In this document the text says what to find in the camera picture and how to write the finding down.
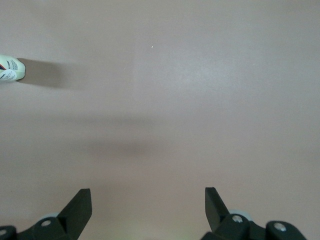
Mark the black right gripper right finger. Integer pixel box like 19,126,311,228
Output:
201,186,307,240

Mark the blue white tennis ball can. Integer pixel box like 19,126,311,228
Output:
0,54,26,85

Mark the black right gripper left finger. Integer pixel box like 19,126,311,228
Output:
0,188,93,240

